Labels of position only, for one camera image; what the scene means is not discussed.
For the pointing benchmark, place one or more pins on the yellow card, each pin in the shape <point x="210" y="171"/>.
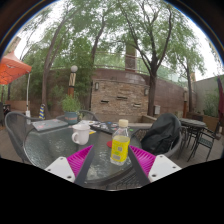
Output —
<point x="92" y="132"/>

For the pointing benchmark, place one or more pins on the green plant in blue pot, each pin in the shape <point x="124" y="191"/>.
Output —
<point x="70" y="106"/>

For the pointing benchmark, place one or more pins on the black backpack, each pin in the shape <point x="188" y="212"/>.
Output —
<point x="161" y="133"/>

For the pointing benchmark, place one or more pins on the white mug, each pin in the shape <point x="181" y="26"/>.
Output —
<point x="81" y="135"/>

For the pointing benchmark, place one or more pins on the dark round patio table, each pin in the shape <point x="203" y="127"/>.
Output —
<point x="193" y="122"/>

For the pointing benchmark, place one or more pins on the globe-topped lamp post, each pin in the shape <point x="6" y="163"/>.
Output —
<point x="72" y="81"/>

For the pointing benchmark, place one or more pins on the orange patio umbrella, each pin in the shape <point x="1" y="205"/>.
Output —
<point x="11" y="68"/>

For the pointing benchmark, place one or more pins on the black laptop with stickers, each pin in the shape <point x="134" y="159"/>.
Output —
<point x="103" y="127"/>

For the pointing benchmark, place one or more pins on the closed maroon umbrella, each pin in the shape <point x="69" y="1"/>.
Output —
<point x="221" y="100"/>

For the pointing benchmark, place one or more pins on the grey laptop with stickers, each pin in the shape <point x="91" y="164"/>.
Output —
<point x="50" y="125"/>

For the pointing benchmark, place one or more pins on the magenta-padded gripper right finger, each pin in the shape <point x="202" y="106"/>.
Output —
<point x="145" y="160"/>

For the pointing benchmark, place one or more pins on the dark metal patio chair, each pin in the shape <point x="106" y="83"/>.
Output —
<point x="205" y="141"/>

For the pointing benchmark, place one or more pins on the yellow and blue striped cone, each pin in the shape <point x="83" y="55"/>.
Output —
<point x="42" y="112"/>

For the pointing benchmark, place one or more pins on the white paper sheet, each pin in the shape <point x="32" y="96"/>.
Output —
<point x="87" y="122"/>

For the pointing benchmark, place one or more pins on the clear bottle with yellow label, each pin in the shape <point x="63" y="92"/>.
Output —
<point x="120" y="148"/>

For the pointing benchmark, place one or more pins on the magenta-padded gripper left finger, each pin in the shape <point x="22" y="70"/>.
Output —
<point x="78" y="160"/>

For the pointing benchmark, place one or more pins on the grey mesh patio chair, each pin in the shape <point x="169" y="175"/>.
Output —
<point x="175" y="150"/>
<point x="88" y="114"/>
<point x="15" y="126"/>

